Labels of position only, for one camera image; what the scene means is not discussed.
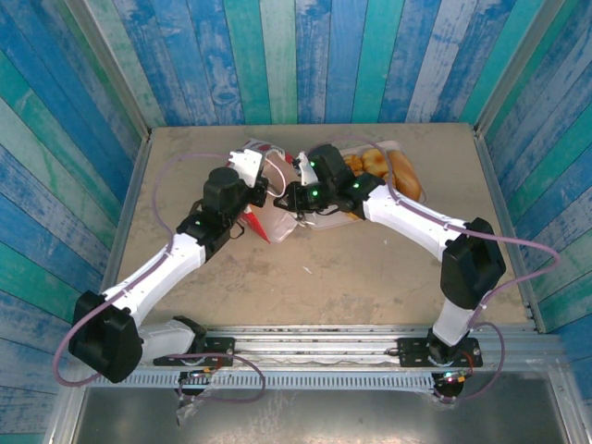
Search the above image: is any black round mount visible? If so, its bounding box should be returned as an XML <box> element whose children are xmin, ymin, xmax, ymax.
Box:
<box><xmin>174</xmin><ymin>382</ymin><xmax>205</xmax><ymax>404</ymax></box>
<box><xmin>433</xmin><ymin>381</ymin><xmax>464</xmax><ymax>404</ymax></box>

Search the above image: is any orange braided pastry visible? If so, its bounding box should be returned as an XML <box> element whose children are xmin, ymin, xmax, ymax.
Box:
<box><xmin>342</xmin><ymin>154</ymin><xmax>367</xmax><ymax>179</ymax></box>

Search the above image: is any small circuit board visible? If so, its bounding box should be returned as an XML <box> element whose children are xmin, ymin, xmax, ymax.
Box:
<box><xmin>178</xmin><ymin>367</ymin><xmax>219</xmax><ymax>386</ymax></box>
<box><xmin>438</xmin><ymin>369</ymin><xmax>474</xmax><ymax>386</ymax></box>

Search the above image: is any white square tray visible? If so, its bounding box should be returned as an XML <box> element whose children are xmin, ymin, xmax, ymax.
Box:
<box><xmin>295</xmin><ymin>140</ymin><xmax>427</xmax><ymax>231</ymax></box>

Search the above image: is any clear crumpled plastic scrap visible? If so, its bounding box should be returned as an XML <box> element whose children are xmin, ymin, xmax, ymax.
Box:
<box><xmin>174</xmin><ymin>392</ymin><xmax>212</xmax><ymax>427</ymax></box>

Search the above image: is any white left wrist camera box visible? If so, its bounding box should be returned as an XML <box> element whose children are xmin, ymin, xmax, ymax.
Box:
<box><xmin>228</xmin><ymin>147</ymin><xmax>265</xmax><ymax>189</ymax></box>

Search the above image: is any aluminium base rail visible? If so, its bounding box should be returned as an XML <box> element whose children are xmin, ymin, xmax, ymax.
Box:
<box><xmin>68</xmin><ymin>325</ymin><xmax>569</xmax><ymax>371</ymax></box>

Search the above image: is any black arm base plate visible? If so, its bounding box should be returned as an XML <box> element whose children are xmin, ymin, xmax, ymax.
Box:
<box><xmin>397</xmin><ymin>337</ymin><xmax>484</xmax><ymax>369</ymax></box>
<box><xmin>154</xmin><ymin>339</ymin><xmax>236</xmax><ymax>369</ymax></box>

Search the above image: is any aluminium table side rail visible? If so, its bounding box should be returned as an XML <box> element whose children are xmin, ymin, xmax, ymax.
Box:
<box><xmin>475</xmin><ymin>129</ymin><xmax>548</xmax><ymax>334</ymax></box>
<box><xmin>102</xmin><ymin>131</ymin><xmax>154</xmax><ymax>290</ymax></box>

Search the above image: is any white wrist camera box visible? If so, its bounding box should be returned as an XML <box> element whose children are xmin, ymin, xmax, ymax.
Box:
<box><xmin>228</xmin><ymin>147</ymin><xmax>265</xmax><ymax>189</ymax></box>
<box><xmin>294</xmin><ymin>151</ymin><xmax>316</xmax><ymax>185</ymax></box>

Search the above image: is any grey slotted cable duct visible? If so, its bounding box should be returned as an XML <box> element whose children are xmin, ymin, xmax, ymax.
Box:
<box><xmin>99</xmin><ymin>371</ymin><xmax>438</xmax><ymax>394</ymax></box>

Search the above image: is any square golden bun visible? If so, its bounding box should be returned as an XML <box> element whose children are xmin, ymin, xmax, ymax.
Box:
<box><xmin>362</xmin><ymin>146</ymin><xmax>390</xmax><ymax>178</ymax></box>

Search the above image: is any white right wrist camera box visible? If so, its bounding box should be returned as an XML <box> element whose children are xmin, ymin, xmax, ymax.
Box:
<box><xmin>294</xmin><ymin>151</ymin><xmax>316</xmax><ymax>185</ymax></box>

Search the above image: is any metal corner post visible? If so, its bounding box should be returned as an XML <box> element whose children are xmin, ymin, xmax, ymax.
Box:
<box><xmin>474</xmin><ymin>0</ymin><xmax>569</xmax><ymax>136</ymax></box>
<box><xmin>64</xmin><ymin>0</ymin><xmax>153</xmax><ymax>140</ymax></box>

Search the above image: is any steel sheet panel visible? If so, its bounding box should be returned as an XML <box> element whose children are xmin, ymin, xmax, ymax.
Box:
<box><xmin>68</xmin><ymin>386</ymin><xmax>573</xmax><ymax>444</ymax></box>

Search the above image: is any long tan bread roll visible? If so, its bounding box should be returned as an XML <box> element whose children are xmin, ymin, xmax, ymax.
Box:
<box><xmin>386</xmin><ymin>150</ymin><xmax>424</xmax><ymax>204</ymax></box>

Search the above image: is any red white paper bag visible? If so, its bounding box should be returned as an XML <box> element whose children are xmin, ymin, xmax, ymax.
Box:
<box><xmin>225</xmin><ymin>137</ymin><xmax>300</xmax><ymax>245</ymax></box>

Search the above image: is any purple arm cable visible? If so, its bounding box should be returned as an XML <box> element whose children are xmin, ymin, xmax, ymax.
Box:
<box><xmin>52</xmin><ymin>152</ymin><xmax>268</xmax><ymax>403</ymax></box>
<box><xmin>304</xmin><ymin>135</ymin><xmax>561</xmax><ymax>404</ymax></box>

